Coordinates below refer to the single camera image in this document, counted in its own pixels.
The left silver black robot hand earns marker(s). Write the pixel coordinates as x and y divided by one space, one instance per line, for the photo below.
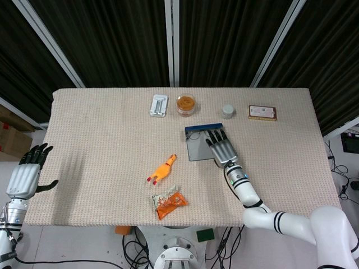
23 179

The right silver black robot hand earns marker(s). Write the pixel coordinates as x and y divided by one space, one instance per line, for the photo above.
224 152

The blue glasses case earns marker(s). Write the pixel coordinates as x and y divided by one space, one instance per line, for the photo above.
197 151

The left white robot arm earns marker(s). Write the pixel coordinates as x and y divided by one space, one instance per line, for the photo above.
12 215

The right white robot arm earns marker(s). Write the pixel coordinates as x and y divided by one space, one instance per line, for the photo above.
294 224

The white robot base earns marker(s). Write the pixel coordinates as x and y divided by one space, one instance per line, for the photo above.
176 255

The small white-lidded jar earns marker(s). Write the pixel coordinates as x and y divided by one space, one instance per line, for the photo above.
228 110

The brown cardboard box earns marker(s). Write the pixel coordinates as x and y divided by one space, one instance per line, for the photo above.
11 136

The flat brown box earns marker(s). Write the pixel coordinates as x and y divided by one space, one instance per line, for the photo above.
262 112

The clear jar with orange contents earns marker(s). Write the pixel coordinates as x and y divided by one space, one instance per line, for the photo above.
186 104

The yellow rubber chicken toy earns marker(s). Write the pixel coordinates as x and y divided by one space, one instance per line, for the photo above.
162 171

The orange snack packet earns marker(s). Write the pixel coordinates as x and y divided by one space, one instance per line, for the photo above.
168 206

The green block under table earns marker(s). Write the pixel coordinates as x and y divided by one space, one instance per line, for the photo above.
205 235

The beige woven tablecloth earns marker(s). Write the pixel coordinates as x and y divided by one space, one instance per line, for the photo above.
112 126

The black curtain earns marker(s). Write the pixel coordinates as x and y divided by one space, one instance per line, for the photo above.
112 42
331 56
224 42
16 61

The orange block under table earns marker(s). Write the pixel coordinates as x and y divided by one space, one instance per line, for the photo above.
123 230

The black screen device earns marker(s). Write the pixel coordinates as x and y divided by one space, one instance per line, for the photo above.
350 143

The aluminium frame bar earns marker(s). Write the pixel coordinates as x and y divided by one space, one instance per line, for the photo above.
22 114
342 127

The aluminium frame post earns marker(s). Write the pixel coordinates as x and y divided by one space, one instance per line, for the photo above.
49 42
171 42
279 42

